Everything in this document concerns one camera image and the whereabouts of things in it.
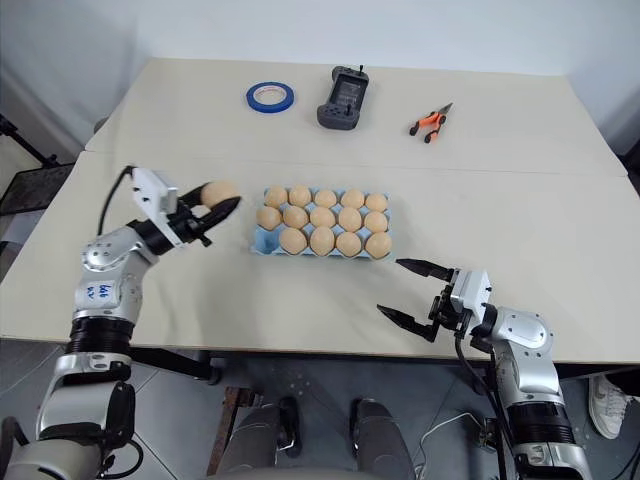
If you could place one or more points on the beige egg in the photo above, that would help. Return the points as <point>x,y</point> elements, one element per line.
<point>268,218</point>
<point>325,198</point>
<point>349,218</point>
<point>300,195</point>
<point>220,192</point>
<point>378,245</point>
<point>276,196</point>
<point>353,198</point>
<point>348,243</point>
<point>376,202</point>
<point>295,216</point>
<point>293,240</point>
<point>322,217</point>
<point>375,221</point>
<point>321,241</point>

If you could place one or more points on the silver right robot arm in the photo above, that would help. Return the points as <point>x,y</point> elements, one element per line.
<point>525,340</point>

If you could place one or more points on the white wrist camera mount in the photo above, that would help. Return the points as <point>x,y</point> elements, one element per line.
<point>472,291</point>
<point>152,192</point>

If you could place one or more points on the grey remote controller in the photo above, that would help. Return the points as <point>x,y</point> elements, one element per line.
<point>340,118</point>

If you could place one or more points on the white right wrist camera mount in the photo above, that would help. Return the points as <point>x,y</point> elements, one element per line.
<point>472,291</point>

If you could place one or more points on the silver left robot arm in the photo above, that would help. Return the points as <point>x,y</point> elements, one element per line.
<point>100,280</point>

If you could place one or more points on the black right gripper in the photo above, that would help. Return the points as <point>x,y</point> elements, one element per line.
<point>447,315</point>

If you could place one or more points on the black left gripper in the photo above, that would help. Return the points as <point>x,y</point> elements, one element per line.
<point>186,222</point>

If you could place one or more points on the black table brace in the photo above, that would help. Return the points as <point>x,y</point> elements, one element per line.
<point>170,364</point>

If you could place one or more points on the black metal stand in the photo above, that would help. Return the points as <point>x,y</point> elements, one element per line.
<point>30,180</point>

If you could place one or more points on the rusty brown table leg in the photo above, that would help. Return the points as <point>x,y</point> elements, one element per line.
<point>225,425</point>

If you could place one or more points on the blue tape roll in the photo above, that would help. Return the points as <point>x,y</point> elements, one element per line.
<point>265,109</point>

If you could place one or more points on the blue egg carton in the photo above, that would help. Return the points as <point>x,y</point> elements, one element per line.
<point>265,241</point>

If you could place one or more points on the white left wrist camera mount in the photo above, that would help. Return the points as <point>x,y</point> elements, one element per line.
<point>152,192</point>

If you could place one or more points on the white sneaker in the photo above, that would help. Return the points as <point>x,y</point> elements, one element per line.
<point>605,407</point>

